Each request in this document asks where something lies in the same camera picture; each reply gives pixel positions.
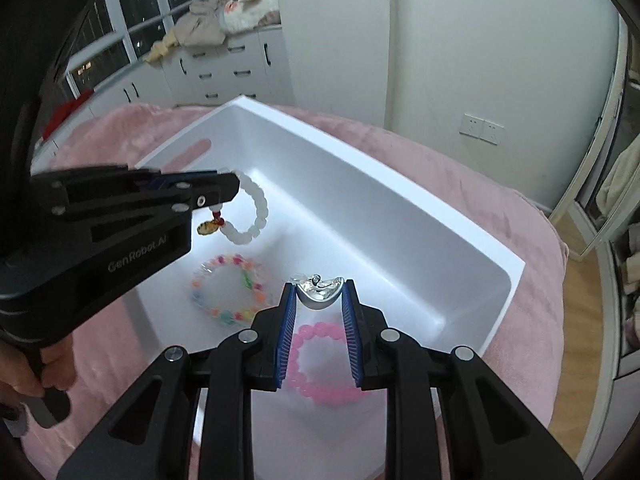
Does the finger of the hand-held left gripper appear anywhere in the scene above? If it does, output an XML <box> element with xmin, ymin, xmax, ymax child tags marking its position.
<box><xmin>31</xmin><ymin>164</ymin><xmax>242</xmax><ymax>222</ymax></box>
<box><xmin>131</xmin><ymin>168</ymin><xmax>222</xmax><ymax>184</ymax></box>

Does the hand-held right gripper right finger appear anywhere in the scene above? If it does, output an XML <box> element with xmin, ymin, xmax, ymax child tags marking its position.
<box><xmin>341</xmin><ymin>280</ymin><xmax>584</xmax><ymax>480</ymax></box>

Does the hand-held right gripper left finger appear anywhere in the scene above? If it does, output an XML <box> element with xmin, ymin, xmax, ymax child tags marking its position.
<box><xmin>56</xmin><ymin>282</ymin><xmax>299</xmax><ymax>480</ymax></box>

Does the white bead bracelet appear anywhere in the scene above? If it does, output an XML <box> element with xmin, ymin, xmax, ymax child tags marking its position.
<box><xmin>197</xmin><ymin>167</ymin><xmax>271</xmax><ymax>247</ymax></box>

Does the silver metal bangle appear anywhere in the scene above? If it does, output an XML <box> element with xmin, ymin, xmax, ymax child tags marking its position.
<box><xmin>289</xmin><ymin>273</ymin><xmax>347</xmax><ymax>311</ymax></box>

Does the white plastic box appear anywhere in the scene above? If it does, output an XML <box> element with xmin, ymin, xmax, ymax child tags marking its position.
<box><xmin>122</xmin><ymin>95</ymin><xmax>527</xmax><ymax>480</ymax></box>

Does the person's left hand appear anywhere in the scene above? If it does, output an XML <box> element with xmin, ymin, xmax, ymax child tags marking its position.
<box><xmin>0</xmin><ymin>341</ymin><xmax>77</xmax><ymax>410</ymax></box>

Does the white drawer cabinet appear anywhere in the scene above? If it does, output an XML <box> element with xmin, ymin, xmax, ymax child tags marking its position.
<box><xmin>94</xmin><ymin>24</ymin><xmax>297</xmax><ymax>111</ymax></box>

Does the red cloth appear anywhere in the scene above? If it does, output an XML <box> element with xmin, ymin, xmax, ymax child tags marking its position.
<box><xmin>42</xmin><ymin>88</ymin><xmax>96</xmax><ymax>142</ymax></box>

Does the pile of beige clothes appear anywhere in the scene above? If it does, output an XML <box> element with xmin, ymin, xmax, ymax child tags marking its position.
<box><xmin>144</xmin><ymin>0</ymin><xmax>282</xmax><ymax>64</ymax></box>

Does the pink blanket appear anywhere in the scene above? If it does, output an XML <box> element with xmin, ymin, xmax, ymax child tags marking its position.
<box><xmin>29</xmin><ymin>105</ymin><xmax>572</xmax><ymax>480</ymax></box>

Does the tall white wardrobe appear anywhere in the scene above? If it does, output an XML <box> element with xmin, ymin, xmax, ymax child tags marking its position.
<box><xmin>274</xmin><ymin>0</ymin><xmax>402</xmax><ymax>132</ymax></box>

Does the white framed mirror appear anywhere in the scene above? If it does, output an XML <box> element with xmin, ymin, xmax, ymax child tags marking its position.
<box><xmin>549</xmin><ymin>10</ymin><xmax>640</xmax><ymax>382</ymax></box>

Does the pink bead bracelet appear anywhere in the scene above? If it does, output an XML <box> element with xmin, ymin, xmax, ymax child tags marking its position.
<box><xmin>284</xmin><ymin>323</ymin><xmax>377</xmax><ymax>404</ymax></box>

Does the multicoloured bead bracelet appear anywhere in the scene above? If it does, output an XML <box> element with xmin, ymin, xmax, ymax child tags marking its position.
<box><xmin>188</xmin><ymin>254</ymin><xmax>275</xmax><ymax>329</ymax></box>

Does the white wall socket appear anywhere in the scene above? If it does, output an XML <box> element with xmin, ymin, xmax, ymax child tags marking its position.
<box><xmin>480</xmin><ymin>119</ymin><xmax>504</xmax><ymax>145</ymax></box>
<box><xmin>459</xmin><ymin>113</ymin><xmax>484</xmax><ymax>139</ymax></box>

